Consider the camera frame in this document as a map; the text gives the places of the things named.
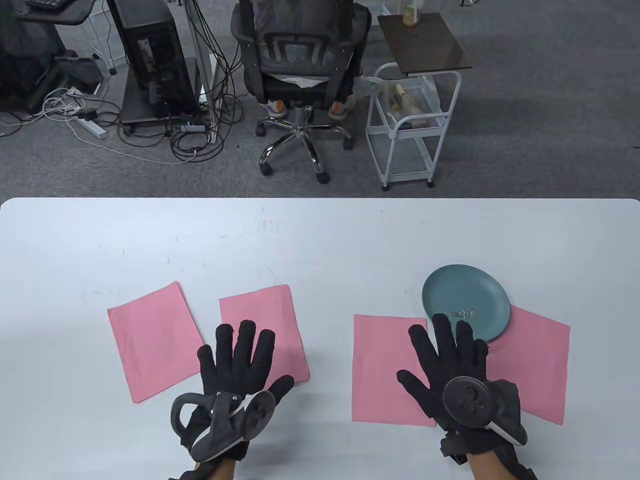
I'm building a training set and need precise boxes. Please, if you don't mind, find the wooden handled tool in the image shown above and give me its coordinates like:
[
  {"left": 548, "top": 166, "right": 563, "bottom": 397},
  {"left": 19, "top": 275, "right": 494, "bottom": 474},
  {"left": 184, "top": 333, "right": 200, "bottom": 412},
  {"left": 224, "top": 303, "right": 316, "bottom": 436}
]
[{"left": 395, "top": 84, "right": 426, "bottom": 118}]

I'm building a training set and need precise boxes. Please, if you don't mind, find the person's left forearm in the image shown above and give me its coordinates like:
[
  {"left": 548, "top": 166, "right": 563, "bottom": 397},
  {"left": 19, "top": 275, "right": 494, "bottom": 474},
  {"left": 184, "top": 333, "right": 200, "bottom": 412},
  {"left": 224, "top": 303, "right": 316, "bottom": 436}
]
[{"left": 194, "top": 457, "right": 237, "bottom": 480}]

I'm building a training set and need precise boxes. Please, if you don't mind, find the bundle of black cables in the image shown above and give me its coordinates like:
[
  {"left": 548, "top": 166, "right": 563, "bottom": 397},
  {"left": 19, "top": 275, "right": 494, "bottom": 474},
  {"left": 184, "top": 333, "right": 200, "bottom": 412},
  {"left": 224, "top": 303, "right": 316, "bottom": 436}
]
[{"left": 117, "top": 0, "right": 246, "bottom": 166}]

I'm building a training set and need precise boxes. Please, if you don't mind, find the person's left hand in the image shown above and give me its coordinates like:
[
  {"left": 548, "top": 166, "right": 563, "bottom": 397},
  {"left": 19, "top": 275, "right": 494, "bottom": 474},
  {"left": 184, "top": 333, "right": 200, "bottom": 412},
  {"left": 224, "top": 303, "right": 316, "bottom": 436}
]
[{"left": 196, "top": 320, "right": 295, "bottom": 464}]

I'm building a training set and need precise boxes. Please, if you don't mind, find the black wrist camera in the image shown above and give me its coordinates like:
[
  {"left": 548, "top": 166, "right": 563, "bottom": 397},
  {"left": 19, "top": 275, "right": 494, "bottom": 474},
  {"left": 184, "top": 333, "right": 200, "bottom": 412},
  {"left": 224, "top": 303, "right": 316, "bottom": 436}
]
[{"left": 439, "top": 434, "right": 469, "bottom": 465}]

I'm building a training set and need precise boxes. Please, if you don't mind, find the white rolling cart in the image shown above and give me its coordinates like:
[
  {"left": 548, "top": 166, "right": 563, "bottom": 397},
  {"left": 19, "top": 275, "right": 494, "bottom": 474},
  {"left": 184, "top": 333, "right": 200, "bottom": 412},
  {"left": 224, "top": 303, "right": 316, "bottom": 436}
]
[{"left": 366, "top": 62, "right": 462, "bottom": 192}]

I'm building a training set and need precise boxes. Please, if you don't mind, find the pink paper sheet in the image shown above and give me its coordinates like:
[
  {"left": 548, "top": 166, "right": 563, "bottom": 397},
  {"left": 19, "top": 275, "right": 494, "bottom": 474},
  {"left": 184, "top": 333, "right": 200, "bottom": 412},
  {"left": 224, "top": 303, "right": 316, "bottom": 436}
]
[
  {"left": 219, "top": 284, "right": 311, "bottom": 386},
  {"left": 482, "top": 305, "right": 571, "bottom": 426},
  {"left": 107, "top": 281, "right": 211, "bottom": 405},
  {"left": 351, "top": 314, "right": 437, "bottom": 427}
]

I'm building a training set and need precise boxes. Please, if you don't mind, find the black mesh office chair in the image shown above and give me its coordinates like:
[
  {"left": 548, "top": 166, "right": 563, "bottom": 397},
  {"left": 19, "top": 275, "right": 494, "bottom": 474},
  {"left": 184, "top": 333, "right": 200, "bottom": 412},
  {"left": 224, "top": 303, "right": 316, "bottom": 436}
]
[{"left": 231, "top": 0, "right": 372, "bottom": 185}]

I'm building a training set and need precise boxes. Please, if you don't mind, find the white power strip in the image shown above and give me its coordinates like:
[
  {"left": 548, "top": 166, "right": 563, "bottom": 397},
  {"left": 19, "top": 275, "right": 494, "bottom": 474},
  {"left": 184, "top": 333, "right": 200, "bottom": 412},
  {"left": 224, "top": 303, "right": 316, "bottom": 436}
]
[{"left": 75, "top": 116, "right": 107, "bottom": 140}]

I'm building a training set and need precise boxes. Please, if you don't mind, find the white metal stand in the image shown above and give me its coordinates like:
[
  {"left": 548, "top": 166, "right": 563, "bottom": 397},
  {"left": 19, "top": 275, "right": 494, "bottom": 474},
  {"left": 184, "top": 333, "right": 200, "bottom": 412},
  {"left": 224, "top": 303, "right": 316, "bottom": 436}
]
[{"left": 182, "top": 0, "right": 223, "bottom": 146}]

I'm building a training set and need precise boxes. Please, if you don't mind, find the person's right forearm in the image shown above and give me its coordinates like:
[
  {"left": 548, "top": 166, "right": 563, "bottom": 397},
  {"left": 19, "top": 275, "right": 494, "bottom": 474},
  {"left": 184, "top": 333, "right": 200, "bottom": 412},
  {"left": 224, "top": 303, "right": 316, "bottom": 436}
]
[{"left": 466, "top": 450, "right": 517, "bottom": 480}]

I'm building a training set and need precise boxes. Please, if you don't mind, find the dark grey handheld controller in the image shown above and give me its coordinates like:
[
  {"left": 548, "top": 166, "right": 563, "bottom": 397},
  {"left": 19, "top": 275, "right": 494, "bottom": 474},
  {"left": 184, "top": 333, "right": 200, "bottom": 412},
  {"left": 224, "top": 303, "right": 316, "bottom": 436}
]
[
  {"left": 170, "top": 390, "right": 277, "bottom": 463},
  {"left": 442, "top": 376, "right": 529, "bottom": 447}
]

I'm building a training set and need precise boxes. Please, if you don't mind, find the brown side table top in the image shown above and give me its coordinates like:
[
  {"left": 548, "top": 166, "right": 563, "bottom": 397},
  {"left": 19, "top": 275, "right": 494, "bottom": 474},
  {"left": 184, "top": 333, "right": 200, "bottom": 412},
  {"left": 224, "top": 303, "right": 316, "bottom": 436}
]
[{"left": 377, "top": 12, "right": 473, "bottom": 78}]

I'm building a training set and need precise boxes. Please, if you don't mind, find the black desk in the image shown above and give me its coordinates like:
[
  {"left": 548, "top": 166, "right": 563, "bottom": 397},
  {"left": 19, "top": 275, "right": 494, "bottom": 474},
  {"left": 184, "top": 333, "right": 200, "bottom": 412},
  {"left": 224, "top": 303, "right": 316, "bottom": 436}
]
[{"left": 15, "top": 0, "right": 98, "bottom": 26}]

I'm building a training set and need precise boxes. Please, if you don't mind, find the tangle of white cables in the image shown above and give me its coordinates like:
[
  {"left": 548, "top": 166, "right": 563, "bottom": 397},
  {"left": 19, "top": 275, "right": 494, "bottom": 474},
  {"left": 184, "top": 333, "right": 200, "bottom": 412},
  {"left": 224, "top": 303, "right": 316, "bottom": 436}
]
[{"left": 42, "top": 87, "right": 197, "bottom": 165}]

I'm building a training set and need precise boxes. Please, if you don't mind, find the person's right hand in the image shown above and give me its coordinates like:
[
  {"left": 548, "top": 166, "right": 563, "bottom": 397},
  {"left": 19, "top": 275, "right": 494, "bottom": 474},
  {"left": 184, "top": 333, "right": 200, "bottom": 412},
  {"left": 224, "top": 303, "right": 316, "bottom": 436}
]
[{"left": 397, "top": 313, "right": 529, "bottom": 456}]

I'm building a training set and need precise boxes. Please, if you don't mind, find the black rolling stand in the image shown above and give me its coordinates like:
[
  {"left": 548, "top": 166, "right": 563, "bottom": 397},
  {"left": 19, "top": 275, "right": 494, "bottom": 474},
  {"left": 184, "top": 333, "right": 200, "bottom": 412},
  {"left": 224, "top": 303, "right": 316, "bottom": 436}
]
[{"left": 119, "top": 57, "right": 201, "bottom": 136}]

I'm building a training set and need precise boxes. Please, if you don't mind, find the teal round plate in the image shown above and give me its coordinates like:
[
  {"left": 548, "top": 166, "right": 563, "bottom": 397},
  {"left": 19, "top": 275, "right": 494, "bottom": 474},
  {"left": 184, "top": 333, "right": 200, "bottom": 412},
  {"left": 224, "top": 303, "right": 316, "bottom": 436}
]
[{"left": 421, "top": 264, "right": 512, "bottom": 345}]

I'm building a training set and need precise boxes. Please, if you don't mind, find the black computer tower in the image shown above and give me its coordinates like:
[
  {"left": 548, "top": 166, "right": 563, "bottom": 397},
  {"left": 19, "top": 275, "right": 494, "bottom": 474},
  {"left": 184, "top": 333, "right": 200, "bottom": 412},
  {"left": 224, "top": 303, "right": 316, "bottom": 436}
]
[{"left": 106, "top": 0, "right": 198, "bottom": 121}]

